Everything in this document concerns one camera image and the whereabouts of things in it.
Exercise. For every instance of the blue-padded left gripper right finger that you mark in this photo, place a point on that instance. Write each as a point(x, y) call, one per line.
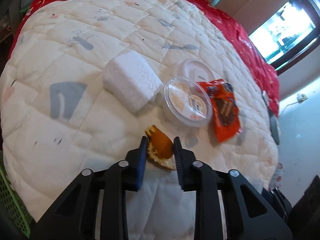
point(226, 201)

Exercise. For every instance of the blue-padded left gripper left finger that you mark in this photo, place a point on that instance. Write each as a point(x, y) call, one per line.
point(73, 215)

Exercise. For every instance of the orange peel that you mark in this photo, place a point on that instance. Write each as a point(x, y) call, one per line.
point(160, 148)

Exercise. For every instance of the orange snack wrapper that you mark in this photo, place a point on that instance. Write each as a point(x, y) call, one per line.
point(226, 122)

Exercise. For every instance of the clear round dessert container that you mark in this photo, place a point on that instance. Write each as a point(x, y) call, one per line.
point(185, 103)

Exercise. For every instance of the white styrofoam block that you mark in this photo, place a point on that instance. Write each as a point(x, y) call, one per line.
point(131, 80)

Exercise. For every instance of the white cup lid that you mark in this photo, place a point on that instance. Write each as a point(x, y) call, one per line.
point(193, 70)

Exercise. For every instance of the green plastic waste basket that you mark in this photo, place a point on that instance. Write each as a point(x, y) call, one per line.
point(13, 205)

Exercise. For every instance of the black smartphone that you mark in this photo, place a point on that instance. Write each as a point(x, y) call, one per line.
point(274, 128)

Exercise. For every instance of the white quilted blanket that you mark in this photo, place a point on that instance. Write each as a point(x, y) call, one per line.
point(86, 79)

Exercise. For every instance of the white charger box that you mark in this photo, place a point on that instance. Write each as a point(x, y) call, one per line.
point(265, 97)

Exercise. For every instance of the red patterned bed cover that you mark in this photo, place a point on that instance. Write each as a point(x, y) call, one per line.
point(263, 73)

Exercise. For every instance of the wall power socket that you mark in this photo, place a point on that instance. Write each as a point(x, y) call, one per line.
point(301, 98)

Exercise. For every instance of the window with dark frame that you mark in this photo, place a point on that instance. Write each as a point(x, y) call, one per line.
point(288, 33)

